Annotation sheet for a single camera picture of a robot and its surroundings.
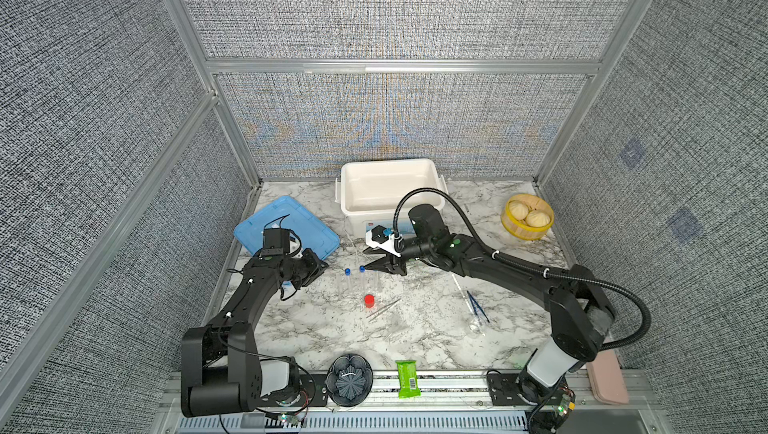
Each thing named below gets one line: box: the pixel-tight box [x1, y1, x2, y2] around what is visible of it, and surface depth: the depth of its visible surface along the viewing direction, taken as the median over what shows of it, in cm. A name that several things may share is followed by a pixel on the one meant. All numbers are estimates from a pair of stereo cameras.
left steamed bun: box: [509, 200, 529, 221], surface depth 105 cm
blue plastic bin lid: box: [234, 196, 341, 260], surface depth 108 cm
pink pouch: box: [586, 350, 629, 404], surface depth 75 cm
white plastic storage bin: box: [334, 159, 449, 238], surface depth 108 cm
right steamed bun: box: [526, 210, 551, 227], surface depth 102 cm
